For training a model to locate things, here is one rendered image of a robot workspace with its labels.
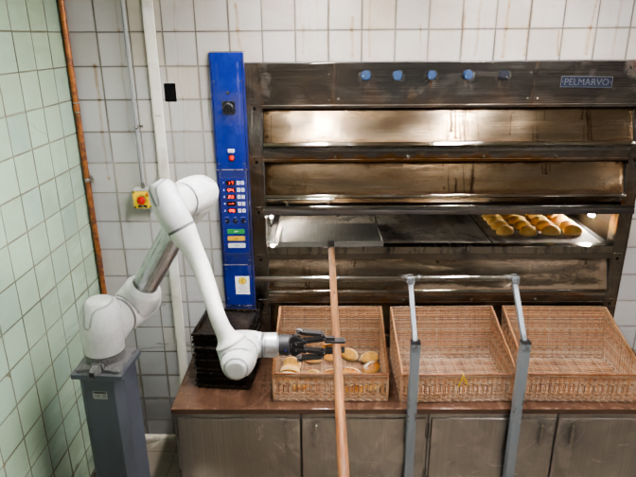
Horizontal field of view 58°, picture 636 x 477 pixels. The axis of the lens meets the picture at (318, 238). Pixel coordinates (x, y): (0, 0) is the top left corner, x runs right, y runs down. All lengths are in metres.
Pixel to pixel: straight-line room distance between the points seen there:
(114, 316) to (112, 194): 0.92
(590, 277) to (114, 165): 2.52
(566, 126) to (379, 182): 0.93
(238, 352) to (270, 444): 1.11
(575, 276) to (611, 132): 0.76
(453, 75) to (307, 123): 0.73
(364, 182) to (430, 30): 0.77
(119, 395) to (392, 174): 1.60
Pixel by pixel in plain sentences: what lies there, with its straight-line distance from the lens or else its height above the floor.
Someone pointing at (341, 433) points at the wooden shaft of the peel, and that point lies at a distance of 1.67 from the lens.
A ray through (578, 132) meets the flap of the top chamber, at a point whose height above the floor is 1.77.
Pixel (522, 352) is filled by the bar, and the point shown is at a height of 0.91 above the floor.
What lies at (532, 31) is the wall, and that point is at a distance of 2.95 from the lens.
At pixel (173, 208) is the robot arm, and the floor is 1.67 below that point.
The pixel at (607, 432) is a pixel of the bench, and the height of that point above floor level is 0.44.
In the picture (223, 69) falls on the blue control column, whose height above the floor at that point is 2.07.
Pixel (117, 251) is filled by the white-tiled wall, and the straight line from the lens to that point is 3.17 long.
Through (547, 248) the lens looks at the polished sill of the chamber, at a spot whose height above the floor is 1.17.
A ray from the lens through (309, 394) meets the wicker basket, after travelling 2.80.
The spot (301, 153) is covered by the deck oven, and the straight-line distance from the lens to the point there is 2.85.
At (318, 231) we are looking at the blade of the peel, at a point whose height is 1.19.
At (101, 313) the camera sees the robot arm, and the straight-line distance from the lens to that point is 2.31.
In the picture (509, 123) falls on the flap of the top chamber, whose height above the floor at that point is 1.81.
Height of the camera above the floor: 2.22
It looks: 20 degrees down
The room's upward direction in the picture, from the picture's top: straight up
